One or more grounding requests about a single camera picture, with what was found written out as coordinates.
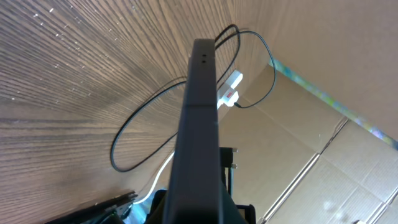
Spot white power strip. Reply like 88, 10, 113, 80
218, 70, 243, 90

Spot Galaxy S24 smartphone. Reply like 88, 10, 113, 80
162, 39, 223, 223

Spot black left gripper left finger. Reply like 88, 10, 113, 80
146, 190, 167, 224

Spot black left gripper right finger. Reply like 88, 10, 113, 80
220, 147, 256, 224

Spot white charger plug adapter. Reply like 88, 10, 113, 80
217, 88, 239, 108

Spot white power strip cord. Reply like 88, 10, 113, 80
132, 150, 175, 205

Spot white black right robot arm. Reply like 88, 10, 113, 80
45, 191, 137, 224

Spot cardboard box wall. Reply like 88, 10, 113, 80
220, 1, 397, 223

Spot black USB charging cable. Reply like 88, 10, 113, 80
109, 24, 277, 173

